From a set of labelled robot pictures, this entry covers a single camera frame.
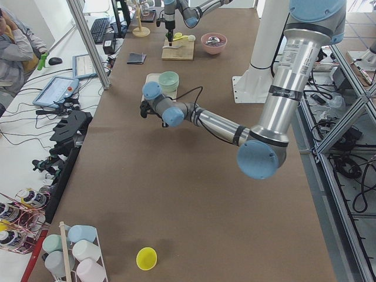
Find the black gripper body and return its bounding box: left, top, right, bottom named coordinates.
left=140, top=100, right=169, bottom=127

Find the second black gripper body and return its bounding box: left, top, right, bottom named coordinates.
left=156, top=14, right=176, bottom=46

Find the white ceramic spoon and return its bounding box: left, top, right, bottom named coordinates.
left=162, top=45, right=182, bottom=49

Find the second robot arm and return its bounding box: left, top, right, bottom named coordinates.
left=156, top=0, right=231, bottom=46

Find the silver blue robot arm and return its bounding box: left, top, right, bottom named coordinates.
left=140, top=1, right=346, bottom=179

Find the yellow measuring spoon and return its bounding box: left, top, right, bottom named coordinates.
left=173, top=32, right=189, bottom=42

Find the green bowl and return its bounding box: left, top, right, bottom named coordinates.
left=158, top=71, right=179, bottom=92

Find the large pink bowl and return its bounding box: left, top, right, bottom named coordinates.
left=200, top=32, right=227, bottom=55

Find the white garlic toy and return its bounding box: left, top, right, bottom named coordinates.
left=188, top=35, right=196, bottom=42

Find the dark brown tray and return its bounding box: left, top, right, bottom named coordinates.
left=141, top=10, right=156, bottom=23

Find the wooden mug tree stand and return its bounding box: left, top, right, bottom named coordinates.
left=131, top=0, right=150, bottom=38

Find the wooden cutting board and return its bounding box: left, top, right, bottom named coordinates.
left=162, top=39, right=194, bottom=61

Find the cream plastic tray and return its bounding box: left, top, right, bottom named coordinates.
left=145, top=73, right=177, bottom=100

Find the dark folded cloth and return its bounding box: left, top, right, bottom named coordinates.
left=127, top=52, right=146, bottom=65

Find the black power adapter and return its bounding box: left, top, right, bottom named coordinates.
left=102, top=32, right=116, bottom=55

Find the black keyboard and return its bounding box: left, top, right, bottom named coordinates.
left=90, top=18, right=109, bottom=44

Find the blue framed tablet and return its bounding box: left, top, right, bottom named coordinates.
left=72, top=54, right=97, bottom=79

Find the black tool holder rack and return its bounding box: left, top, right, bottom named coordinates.
left=49, top=110, right=93, bottom=156

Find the teach pendant tablet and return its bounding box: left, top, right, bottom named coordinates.
left=32, top=76, right=79, bottom=108

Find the black computer mouse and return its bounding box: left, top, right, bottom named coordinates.
left=48, top=57, right=63, bottom=66

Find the seated person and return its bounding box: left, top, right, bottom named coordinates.
left=1, top=7, right=49, bottom=96

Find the blue cup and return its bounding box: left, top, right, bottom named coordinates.
left=68, top=225, right=96, bottom=243

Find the yellow cup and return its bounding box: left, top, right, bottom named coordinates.
left=136, top=247, right=157, bottom=271

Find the white cup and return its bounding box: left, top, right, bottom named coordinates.
left=72, top=240, right=101, bottom=261

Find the green cup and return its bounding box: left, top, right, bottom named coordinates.
left=42, top=234, right=63, bottom=254

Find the pink cup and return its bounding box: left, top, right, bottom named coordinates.
left=76, top=258, right=106, bottom=282

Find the grey cup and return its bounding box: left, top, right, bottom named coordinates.
left=45, top=251, right=66, bottom=277

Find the aluminium frame post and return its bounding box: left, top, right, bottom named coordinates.
left=66, top=0, right=110, bottom=90

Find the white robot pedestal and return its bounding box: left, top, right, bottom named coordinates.
left=233, top=0, right=289, bottom=103

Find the green handled tool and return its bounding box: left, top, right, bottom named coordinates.
left=37, top=52, right=49, bottom=71

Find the white wire cup rack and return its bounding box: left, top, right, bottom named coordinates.
left=42, top=225, right=109, bottom=281

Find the copper wire bottle rack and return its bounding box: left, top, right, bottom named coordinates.
left=1, top=188, right=51, bottom=254

